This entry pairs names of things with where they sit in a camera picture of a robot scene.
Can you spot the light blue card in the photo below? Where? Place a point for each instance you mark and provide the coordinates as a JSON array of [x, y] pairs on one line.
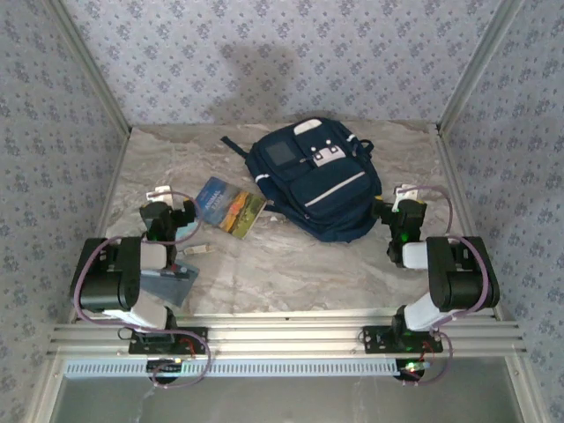
[[185, 227]]

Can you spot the small beige stick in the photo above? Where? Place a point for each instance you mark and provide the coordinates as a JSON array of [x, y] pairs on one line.
[[198, 250]]

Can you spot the Animal Farm paperback book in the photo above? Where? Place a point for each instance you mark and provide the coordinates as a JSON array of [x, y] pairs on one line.
[[231, 207]]

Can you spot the navy blue backpack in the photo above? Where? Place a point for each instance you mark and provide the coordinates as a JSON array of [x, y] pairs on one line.
[[326, 194]]

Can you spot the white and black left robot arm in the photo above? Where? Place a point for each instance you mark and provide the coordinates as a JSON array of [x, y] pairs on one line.
[[106, 282]]

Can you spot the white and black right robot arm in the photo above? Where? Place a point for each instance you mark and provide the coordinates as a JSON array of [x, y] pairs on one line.
[[462, 282]]

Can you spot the black controller board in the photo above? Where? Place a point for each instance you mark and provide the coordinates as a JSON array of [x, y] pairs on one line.
[[412, 370], [165, 369]]

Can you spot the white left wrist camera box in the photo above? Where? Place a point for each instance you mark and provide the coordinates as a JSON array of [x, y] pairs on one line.
[[159, 195]]

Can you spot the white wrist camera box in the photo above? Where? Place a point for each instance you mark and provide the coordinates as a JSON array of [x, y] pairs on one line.
[[405, 194], [159, 195]]

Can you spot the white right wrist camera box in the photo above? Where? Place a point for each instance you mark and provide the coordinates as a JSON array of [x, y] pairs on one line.
[[405, 194]]

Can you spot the aluminium side rail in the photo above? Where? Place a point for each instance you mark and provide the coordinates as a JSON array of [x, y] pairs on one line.
[[454, 176], [104, 211]]

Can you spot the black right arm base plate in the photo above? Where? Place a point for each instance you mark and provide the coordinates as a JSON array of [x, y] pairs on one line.
[[372, 341]]

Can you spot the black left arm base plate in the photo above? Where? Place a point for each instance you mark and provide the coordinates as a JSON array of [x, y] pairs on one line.
[[198, 341]]

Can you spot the aluminium corner post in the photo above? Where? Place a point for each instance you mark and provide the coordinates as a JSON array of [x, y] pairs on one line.
[[94, 75], [478, 66]]

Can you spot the aluminium frame rail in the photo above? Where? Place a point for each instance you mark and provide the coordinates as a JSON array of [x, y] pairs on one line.
[[286, 335]]

